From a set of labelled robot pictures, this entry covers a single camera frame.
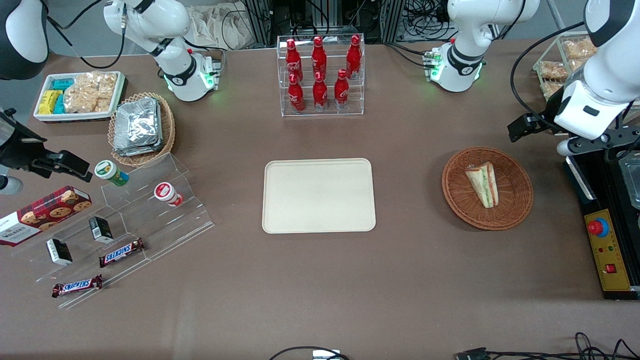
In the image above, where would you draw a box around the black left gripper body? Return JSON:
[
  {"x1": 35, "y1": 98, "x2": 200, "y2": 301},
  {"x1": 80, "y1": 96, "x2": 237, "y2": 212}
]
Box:
[{"x1": 545, "y1": 91, "x2": 640, "y2": 157}]

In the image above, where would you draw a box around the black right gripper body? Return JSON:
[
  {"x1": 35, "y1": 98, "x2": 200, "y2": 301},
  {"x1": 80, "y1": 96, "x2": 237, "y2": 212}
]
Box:
[{"x1": 0, "y1": 107, "x2": 48, "y2": 173}]

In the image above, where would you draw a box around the plastic-wrapped triangle sandwich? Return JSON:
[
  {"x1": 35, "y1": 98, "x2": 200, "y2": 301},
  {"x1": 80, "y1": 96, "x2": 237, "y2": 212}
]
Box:
[{"x1": 464, "y1": 161, "x2": 500, "y2": 209}]

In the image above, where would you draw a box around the white rectangular snack tray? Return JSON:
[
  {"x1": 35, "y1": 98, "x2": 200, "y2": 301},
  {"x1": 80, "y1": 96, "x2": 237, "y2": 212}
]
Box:
[{"x1": 33, "y1": 71, "x2": 127, "y2": 124}]

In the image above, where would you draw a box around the round brown wicker basket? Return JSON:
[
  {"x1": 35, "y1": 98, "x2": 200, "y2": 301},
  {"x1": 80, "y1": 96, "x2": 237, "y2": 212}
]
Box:
[{"x1": 441, "y1": 146, "x2": 535, "y2": 232}]

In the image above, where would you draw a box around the oval brown wicker basket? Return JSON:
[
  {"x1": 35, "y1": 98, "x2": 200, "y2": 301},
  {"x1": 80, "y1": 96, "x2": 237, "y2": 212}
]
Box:
[{"x1": 107, "y1": 92, "x2": 176, "y2": 168}]

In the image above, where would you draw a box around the beige plastic tray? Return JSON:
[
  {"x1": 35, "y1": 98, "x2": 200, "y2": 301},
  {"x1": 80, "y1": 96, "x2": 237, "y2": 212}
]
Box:
[{"x1": 262, "y1": 158, "x2": 377, "y2": 235}]

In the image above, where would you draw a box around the green-lidded snack cup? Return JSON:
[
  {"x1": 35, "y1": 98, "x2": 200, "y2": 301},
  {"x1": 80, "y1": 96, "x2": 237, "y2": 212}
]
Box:
[{"x1": 94, "y1": 159, "x2": 130, "y2": 188}]

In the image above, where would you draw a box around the clear bag of pastry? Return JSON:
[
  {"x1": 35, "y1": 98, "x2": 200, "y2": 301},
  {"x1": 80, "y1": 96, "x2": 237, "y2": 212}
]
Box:
[
  {"x1": 561, "y1": 37, "x2": 599, "y2": 62},
  {"x1": 539, "y1": 80, "x2": 565, "y2": 99},
  {"x1": 536, "y1": 60, "x2": 570, "y2": 81}
]

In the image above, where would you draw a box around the red tartan cookie box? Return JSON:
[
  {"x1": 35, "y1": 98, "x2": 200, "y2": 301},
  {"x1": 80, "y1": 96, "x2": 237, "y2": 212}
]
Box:
[{"x1": 0, "y1": 185, "x2": 93, "y2": 247}]

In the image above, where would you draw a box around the clear container on control box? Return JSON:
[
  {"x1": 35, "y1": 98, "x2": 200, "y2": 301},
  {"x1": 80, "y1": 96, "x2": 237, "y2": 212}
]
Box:
[{"x1": 617, "y1": 152, "x2": 640, "y2": 211}]

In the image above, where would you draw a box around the yellow snack packet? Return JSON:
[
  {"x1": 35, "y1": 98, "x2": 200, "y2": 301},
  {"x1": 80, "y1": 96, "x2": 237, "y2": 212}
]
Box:
[{"x1": 38, "y1": 89, "x2": 62, "y2": 115}]

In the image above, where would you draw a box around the clear acrylic snack bin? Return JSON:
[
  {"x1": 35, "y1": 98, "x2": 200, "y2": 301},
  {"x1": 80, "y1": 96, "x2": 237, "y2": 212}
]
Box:
[{"x1": 532, "y1": 30, "x2": 603, "y2": 102}]

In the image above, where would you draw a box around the small black box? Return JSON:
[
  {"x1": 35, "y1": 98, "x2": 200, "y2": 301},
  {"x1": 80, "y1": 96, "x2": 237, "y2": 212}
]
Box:
[
  {"x1": 88, "y1": 215, "x2": 115, "y2": 245},
  {"x1": 45, "y1": 238, "x2": 74, "y2": 266}
]

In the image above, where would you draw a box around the clear bag of crackers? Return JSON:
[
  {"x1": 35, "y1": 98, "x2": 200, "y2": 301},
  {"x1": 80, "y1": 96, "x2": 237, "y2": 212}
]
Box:
[{"x1": 62, "y1": 71, "x2": 118, "y2": 114}]

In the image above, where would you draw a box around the silver foil packs stack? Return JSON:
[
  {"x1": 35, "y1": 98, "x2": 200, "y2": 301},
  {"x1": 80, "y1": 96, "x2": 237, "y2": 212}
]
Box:
[{"x1": 112, "y1": 97, "x2": 164, "y2": 157}]

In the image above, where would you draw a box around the red emergency stop button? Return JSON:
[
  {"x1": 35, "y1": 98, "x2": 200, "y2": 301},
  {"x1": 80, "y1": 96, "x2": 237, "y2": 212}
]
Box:
[{"x1": 587, "y1": 218, "x2": 610, "y2": 239}]

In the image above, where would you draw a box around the red-lidded snack cup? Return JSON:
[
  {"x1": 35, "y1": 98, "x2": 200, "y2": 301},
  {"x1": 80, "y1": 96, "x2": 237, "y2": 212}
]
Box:
[{"x1": 153, "y1": 182, "x2": 184, "y2": 208}]

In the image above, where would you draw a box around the brown Snickers bar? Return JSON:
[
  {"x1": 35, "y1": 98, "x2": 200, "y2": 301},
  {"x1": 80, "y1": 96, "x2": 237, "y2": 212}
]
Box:
[
  {"x1": 98, "y1": 238, "x2": 146, "y2": 269},
  {"x1": 51, "y1": 274, "x2": 104, "y2": 299}
]

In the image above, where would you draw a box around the clear acrylic stepped stand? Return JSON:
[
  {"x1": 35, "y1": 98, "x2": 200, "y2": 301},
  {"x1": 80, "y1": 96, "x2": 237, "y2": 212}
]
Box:
[{"x1": 9, "y1": 152, "x2": 216, "y2": 311}]

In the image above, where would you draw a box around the black and yellow control box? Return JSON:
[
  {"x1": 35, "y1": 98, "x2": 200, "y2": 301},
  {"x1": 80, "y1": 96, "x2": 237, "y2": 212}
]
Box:
[{"x1": 564, "y1": 149, "x2": 640, "y2": 301}]

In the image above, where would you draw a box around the red cola bottle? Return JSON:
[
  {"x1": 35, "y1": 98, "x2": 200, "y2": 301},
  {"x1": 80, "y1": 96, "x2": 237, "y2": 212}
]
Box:
[
  {"x1": 311, "y1": 35, "x2": 328, "y2": 81},
  {"x1": 285, "y1": 38, "x2": 303, "y2": 83},
  {"x1": 312, "y1": 71, "x2": 329, "y2": 112},
  {"x1": 333, "y1": 69, "x2": 350, "y2": 110},
  {"x1": 287, "y1": 73, "x2": 306, "y2": 113},
  {"x1": 346, "y1": 34, "x2": 362, "y2": 80}
]

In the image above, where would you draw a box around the clear acrylic bottle rack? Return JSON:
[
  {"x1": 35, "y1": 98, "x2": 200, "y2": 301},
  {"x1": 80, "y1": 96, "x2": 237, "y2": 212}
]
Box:
[{"x1": 276, "y1": 33, "x2": 366, "y2": 118}]

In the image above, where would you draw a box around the beige cloth bag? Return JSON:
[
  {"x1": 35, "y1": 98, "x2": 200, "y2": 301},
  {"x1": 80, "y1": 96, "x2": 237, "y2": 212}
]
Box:
[{"x1": 188, "y1": 4, "x2": 252, "y2": 51}]

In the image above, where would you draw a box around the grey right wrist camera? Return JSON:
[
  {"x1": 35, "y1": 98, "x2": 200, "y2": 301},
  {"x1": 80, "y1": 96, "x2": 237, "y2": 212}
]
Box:
[{"x1": 0, "y1": 174, "x2": 24, "y2": 196}]

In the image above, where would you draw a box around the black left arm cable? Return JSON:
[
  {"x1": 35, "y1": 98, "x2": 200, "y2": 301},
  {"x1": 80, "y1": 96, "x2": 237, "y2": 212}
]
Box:
[{"x1": 509, "y1": 21, "x2": 587, "y2": 127}]

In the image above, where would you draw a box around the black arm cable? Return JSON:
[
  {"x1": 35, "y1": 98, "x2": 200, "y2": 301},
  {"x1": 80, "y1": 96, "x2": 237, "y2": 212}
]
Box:
[
  {"x1": 46, "y1": 0, "x2": 127, "y2": 70},
  {"x1": 509, "y1": 21, "x2": 587, "y2": 127}
]

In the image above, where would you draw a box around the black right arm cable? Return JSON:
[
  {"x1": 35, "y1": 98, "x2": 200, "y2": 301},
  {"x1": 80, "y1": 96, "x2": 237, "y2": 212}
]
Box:
[{"x1": 46, "y1": 0, "x2": 127, "y2": 70}]

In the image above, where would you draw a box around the black cable with connector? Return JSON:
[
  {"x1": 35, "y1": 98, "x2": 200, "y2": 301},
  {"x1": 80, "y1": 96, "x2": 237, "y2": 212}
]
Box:
[{"x1": 452, "y1": 332, "x2": 640, "y2": 360}]

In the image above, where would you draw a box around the black looped table cable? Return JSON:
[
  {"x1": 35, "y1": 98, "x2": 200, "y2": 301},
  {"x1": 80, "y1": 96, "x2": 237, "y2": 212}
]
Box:
[{"x1": 269, "y1": 345, "x2": 352, "y2": 360}]

